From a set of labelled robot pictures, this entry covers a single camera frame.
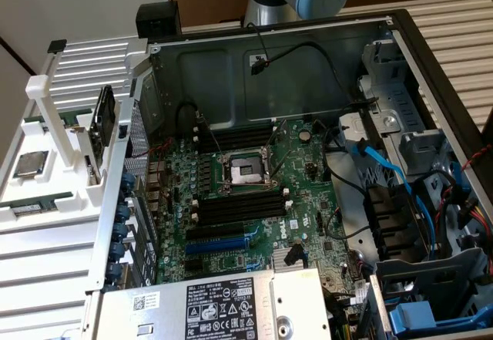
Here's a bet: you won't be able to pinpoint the black looped wire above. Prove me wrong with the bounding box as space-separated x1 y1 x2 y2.
176 100 201 137

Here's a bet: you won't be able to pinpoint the silver CPU socket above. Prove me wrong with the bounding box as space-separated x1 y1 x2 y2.
217 145 281 197

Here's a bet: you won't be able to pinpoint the short black expansion slot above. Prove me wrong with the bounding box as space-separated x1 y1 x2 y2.
183 258 204 274

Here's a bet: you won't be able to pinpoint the blue plastic disk tray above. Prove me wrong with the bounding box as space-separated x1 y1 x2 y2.
387 301 493 333

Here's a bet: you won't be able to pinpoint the white plastic parts rack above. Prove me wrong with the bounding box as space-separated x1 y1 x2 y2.
0 76 130 235

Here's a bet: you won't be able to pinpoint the grey metal disk bay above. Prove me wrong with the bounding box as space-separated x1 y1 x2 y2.
369 247 493 340

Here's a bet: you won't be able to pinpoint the blue flat wire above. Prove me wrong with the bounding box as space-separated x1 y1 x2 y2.
348 139 444 258

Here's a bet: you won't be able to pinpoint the blue expansion slot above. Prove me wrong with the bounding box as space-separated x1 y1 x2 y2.
184 236 248 256

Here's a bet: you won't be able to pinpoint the silver CPU chip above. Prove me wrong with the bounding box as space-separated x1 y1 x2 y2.
13 150 50 180

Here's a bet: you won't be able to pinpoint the green RAM stick white label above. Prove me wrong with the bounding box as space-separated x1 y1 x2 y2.
10 191 75 218

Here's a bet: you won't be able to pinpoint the long black expansion slot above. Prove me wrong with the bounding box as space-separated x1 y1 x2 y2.
186 222 247 243

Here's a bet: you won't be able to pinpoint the black wire with plug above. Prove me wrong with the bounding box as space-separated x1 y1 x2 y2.
246 22 381 109

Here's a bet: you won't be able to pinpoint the open grey PC case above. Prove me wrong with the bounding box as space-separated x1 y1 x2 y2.
86 8 493 340

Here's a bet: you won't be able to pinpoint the small black box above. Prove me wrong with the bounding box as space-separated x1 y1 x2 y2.
136 2 183 39

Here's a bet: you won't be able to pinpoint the red black twisted wire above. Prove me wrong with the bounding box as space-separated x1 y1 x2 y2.
149 139 173 160
460 143 493 171

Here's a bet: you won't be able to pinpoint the red yellow power wires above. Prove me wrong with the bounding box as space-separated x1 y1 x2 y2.
464 196 493 241

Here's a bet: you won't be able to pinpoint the green motherboard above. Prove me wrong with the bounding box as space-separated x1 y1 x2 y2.
148 118 373 340

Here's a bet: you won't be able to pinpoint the black hard disk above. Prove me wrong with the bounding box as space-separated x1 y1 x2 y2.
87 84 117 157

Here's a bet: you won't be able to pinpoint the white post black cap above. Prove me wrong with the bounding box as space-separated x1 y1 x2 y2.
41 39 69 81

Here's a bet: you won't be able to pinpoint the black RAM slot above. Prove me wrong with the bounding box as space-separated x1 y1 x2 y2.
194 207 293 227
194 126 277 140
195 131 275 146
194 195 290 213
194 186 290 207
194 200 292 220
194 122 277 135
196 137 273 154

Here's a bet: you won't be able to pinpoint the silver finned heatsink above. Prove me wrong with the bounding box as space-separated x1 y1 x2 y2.
269 245 306 271

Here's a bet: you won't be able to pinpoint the thin metal locking lever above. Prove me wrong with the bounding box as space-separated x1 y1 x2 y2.
265 119 290 182
195 113 225 160

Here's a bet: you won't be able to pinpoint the black plastic bracket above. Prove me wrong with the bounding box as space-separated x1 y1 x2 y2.
364 183 431 262

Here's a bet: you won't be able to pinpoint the silver power supply unit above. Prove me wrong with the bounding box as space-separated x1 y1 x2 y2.
90 266 332 340

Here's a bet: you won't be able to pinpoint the thin black wire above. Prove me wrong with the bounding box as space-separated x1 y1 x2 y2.
326 210 373 241
322 122 369 198

